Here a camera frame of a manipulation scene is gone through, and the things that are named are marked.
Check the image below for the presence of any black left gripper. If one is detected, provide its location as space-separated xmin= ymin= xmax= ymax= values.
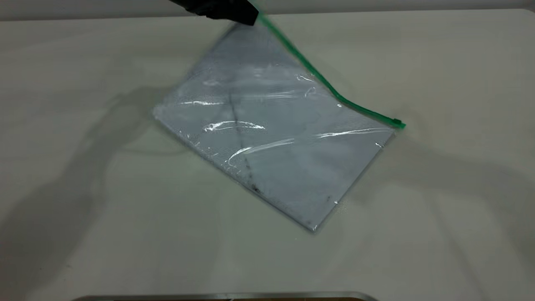
xmin=169 ymin=0 xmax=260 ymax=27

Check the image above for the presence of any silver metal rim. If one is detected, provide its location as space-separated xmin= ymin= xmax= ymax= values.
xmin=71 ymin=291 xmax=379 ymax=301

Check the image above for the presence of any clear zip bag green zipper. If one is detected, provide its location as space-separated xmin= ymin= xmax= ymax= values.
xmin=152 ymin=13 xmax=407 ymax=233

